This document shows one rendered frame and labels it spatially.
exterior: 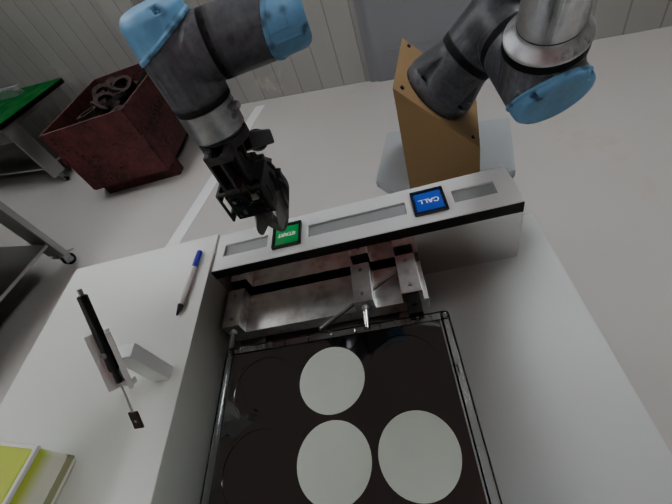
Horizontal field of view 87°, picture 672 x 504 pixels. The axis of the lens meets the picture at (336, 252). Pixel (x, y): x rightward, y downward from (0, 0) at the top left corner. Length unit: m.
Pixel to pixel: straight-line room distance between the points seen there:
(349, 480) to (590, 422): 0.33
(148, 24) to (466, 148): 0.59
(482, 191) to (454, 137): 0.18
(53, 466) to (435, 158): 0.81
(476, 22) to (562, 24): 0.19
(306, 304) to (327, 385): 0.17
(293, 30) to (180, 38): 0.12
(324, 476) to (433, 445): 0.14
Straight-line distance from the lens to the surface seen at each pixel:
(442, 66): 0.76
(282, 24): 0.44
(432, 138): 0.79
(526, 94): 0.63
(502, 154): 0.95
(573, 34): 0.62
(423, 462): 0.51
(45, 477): 0.64
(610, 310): 1.69
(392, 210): 0.64
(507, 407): 0.61
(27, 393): 0.82
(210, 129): 0.49
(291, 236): 0.65
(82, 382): 0.73
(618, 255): 1.85
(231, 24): 0.45
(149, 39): 0.46
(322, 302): 0.65
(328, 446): 0.53
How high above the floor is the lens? 1.40
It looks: 47 degrees down
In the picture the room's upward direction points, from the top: 25 degrees counter-clockwise
